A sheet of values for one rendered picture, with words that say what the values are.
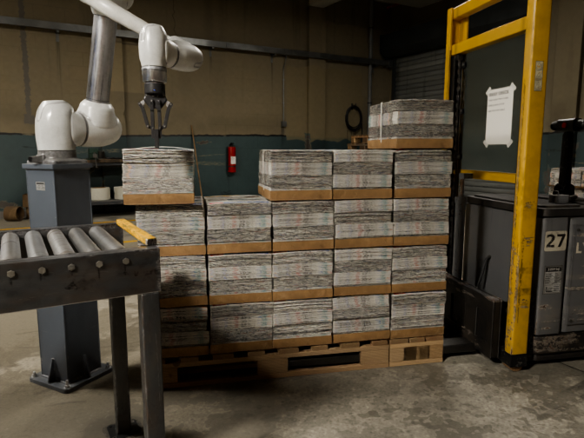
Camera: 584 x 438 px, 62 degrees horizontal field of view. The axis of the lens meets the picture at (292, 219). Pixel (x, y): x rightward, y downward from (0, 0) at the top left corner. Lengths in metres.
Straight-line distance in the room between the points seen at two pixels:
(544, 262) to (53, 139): 2.30
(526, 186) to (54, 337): 2.23
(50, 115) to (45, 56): 6.45
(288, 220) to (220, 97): 7.27
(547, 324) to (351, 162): 1.26
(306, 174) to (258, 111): 7.49
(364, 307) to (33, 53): 7.28
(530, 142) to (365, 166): 0.74
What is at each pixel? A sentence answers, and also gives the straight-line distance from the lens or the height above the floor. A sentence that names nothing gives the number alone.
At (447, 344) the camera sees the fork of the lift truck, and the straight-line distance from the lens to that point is 2.68.
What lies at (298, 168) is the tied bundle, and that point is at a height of 0.98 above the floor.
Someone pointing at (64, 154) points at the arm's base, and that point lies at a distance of 2.34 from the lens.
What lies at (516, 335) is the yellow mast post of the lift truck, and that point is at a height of 0.19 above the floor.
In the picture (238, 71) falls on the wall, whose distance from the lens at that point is 9.55.
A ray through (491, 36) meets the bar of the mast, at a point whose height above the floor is 1.62.
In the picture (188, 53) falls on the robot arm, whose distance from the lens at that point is 2.02.
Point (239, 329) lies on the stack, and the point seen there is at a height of 0.25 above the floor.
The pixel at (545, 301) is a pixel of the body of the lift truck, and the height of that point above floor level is 0.33.
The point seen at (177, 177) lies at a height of 0.95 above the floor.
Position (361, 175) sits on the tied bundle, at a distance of 2.26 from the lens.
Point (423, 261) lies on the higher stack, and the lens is 2.44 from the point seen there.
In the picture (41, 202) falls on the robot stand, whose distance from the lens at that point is 2.37.
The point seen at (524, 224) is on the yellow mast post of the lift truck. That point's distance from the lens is 2.46.
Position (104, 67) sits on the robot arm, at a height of 1.43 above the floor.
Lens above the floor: 1.07
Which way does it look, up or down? 8 degrees down
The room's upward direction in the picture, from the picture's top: straight up
